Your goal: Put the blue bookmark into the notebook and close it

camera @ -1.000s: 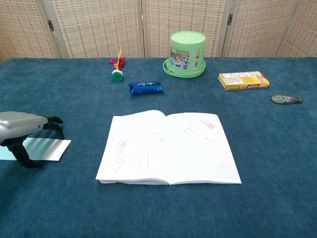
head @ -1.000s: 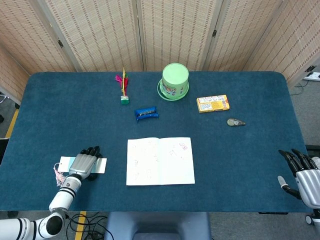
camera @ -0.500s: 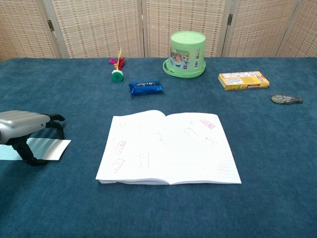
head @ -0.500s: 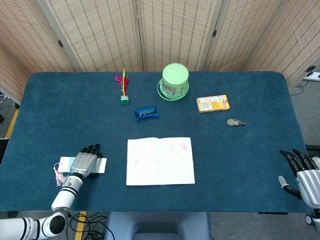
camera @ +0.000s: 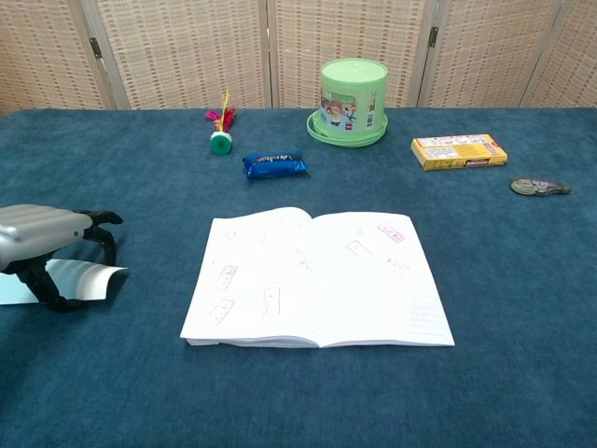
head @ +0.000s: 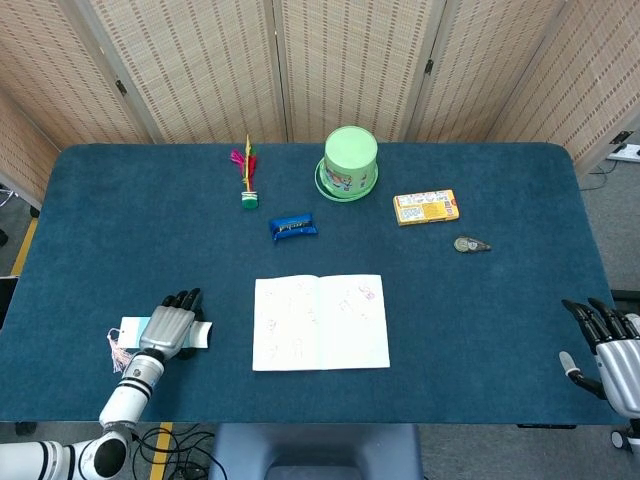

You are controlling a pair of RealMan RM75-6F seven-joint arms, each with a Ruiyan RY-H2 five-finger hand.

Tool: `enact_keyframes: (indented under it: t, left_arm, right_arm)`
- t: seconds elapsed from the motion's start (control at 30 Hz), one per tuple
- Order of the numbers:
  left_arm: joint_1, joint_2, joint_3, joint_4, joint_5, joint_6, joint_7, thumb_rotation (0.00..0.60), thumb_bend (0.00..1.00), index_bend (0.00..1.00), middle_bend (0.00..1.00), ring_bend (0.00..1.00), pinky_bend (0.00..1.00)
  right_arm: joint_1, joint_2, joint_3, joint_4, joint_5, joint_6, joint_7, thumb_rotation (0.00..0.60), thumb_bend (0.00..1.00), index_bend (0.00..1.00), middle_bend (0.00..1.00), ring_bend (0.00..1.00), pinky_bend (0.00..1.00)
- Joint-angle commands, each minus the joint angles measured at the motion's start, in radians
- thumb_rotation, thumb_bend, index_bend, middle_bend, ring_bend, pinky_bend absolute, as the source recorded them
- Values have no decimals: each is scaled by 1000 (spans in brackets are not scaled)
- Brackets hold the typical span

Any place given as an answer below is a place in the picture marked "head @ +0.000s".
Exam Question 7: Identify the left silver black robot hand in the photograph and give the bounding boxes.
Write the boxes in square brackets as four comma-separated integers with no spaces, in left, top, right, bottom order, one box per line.
[138,287,206,360]

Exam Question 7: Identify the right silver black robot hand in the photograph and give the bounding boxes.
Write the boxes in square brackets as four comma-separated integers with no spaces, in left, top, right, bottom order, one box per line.
[558,298,640,419]

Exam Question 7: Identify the light blue tasselled bookmark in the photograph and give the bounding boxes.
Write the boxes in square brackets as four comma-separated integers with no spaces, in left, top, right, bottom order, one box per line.
[106,315,214,374]

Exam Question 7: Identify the white lined notebook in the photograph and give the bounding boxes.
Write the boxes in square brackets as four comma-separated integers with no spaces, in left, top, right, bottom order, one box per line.
[252,273,391,372]

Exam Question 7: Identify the blue felt table cloth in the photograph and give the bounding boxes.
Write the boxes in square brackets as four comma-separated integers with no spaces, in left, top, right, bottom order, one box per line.
[0,142,624,426]

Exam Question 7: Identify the colourful feather shuttlecock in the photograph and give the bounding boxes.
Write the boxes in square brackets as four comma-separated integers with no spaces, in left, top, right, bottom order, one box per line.
[230,133,261,210]

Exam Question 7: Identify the blue snack packet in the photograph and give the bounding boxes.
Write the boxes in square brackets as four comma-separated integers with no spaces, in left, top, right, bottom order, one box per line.
[268,213,319,242]

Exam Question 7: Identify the blue grey robot torso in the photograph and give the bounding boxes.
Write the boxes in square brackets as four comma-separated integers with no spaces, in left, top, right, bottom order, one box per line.
[208,423,424,480]

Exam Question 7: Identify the dark correction tape dispenser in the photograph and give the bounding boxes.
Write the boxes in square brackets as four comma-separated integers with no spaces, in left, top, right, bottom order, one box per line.
[453,236,492,254]

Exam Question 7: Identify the white power strip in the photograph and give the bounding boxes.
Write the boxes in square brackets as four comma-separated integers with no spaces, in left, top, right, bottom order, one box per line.
[606,143,640,162]

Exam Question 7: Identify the yellow cardboard box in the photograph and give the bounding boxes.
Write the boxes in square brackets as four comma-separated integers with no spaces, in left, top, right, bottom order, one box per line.
[393,188,461,228]

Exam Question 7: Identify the green plastic bucket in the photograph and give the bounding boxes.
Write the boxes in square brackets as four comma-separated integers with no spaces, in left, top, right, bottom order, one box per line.
[314,125,380,203]

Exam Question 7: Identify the woven folding screen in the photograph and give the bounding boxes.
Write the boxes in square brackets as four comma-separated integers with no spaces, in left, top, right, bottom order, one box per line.
[0,0,640,211]

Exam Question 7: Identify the black floor cables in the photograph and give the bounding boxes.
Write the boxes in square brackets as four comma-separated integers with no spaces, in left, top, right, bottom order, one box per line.
[132,424,216,480]

